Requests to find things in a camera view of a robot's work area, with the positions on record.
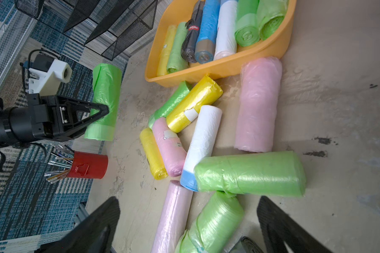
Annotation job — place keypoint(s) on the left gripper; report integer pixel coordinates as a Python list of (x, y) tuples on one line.
[(48, 122)]

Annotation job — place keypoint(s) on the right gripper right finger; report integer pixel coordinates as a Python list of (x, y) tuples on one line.
[(281, 232)]

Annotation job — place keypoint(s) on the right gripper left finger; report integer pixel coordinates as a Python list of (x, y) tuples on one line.
[(95, 234)]

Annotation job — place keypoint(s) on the large yellow bag roll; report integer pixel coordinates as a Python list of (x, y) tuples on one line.
[(166, 50)]

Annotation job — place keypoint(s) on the dark grey roll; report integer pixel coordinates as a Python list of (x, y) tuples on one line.
[(193, 28)]

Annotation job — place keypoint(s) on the thin dark green roll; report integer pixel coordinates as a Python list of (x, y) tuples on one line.
[(246, 27)]

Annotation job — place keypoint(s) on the light green roll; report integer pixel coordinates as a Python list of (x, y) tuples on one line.
[(270, 15), (214, 226), (273, 173)]

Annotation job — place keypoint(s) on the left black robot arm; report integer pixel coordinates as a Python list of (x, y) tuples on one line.
[(15, 126)]

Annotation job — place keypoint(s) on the pink roll lower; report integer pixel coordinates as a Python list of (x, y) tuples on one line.
[(173, 218)]

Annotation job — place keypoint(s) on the small yellow roll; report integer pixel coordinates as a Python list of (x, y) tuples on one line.
[(153, 155)]

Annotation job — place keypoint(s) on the pink roll centre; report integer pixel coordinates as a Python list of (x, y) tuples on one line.
[(170, 147)]

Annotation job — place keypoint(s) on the white roll blue end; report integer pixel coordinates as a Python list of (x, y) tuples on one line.
[(202, 143)]

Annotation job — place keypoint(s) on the yellow roll near box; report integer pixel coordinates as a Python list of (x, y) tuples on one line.
[(206, 92)]

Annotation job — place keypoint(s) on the pink roll near box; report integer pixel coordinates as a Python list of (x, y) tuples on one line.
[(260, 87)]

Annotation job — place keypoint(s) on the yellow plastic storage box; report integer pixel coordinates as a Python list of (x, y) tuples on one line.
[(179, 11)]

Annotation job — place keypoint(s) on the red pencil cup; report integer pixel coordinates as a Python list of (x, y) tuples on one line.
[(76, 164)]

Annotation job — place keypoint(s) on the black mesh shelf rack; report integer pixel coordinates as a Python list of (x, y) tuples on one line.
[(107, 28)]

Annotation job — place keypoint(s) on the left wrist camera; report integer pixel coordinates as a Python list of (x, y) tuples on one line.
[(43, 72)]

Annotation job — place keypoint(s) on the white wire wall basket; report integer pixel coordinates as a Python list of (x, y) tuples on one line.
[(15, 29)]

